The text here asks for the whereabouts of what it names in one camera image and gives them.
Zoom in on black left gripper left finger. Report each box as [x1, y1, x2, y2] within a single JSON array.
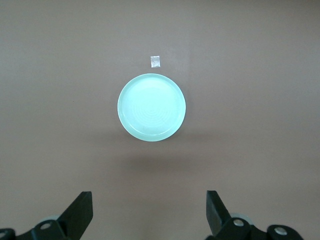
[[0, 191, 94, 240]]

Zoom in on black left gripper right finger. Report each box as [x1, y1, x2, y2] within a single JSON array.
[[205, 190, 305, 240]]

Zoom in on pale green round plate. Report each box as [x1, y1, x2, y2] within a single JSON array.
[[116, 73, 187, 143]]

